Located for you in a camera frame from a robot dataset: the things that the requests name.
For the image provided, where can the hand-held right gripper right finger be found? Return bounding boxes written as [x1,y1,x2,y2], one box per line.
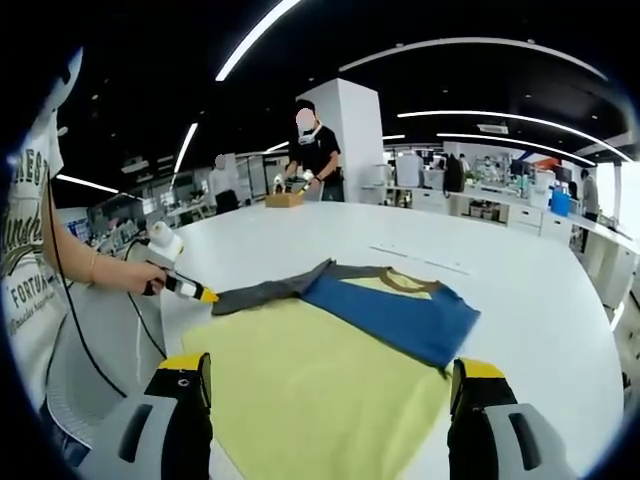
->
[446,357,581,480]

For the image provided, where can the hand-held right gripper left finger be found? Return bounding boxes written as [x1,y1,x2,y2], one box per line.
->
[79,351,216,480]

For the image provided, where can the yellow blue grey garment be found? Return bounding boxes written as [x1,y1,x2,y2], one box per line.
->
[180,258,482,480]

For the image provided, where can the person's left hand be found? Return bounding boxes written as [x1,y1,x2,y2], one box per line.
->
[102,259,169,296]

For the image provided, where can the grey mesh chair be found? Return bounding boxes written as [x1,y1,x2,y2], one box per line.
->
[47,279,236,480]

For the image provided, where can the cardboard box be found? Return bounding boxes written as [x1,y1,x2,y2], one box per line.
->
[264,192,305,209]

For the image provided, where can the operator in white t-shirt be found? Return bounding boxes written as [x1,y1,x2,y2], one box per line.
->
[0,47,84,401]

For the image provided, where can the white cabinet row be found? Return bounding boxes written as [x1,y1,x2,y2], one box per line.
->
[387,184,576,241]

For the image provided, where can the white pillar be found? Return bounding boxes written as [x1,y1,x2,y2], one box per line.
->
[295,77,385,203]

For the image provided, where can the blue container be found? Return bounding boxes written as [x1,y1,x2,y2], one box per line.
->
[549,188,571,216]

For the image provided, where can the white box appliance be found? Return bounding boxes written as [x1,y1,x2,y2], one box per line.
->
[397,152,426,187]

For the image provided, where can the black backpack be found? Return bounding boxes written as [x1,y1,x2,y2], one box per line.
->
[443,153,466,194]

